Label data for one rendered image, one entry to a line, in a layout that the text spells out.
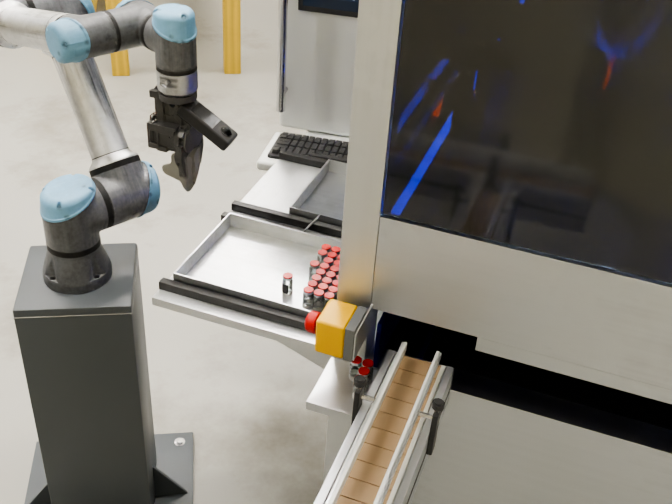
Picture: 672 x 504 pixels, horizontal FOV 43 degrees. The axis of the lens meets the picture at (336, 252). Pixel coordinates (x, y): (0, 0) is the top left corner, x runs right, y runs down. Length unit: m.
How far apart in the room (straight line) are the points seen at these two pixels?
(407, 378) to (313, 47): 1.22
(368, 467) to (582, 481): 0.47
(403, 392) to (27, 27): 0.97
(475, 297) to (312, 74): 1.21
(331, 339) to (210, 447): 1.23
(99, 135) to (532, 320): 1.02
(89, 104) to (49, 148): 2.33
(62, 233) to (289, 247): 0.49
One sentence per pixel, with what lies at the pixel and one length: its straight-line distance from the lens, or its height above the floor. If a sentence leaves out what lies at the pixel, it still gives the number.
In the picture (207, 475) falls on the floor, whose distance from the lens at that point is 2.59.
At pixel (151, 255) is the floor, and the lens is 3.44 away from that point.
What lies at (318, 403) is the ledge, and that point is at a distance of 1.54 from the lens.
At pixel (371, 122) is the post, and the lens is 1.35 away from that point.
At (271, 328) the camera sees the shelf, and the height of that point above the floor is 0.88.
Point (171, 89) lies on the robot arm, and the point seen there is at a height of 1.31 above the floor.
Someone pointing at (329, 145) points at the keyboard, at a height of 0.83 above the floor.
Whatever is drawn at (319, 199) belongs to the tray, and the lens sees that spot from 2.09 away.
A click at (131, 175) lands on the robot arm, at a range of 1.94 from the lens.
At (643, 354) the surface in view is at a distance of 1.48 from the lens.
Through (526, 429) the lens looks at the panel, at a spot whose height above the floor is 0.84.
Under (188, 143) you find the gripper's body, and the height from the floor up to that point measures 1.20.
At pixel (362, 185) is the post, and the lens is 1.41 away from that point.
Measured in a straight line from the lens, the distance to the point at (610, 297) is 1.42.
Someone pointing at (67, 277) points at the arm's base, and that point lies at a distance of 1.95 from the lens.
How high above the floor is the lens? 1.97
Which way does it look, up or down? 35 degrees down
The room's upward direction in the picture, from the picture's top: 4 degrees clockwise
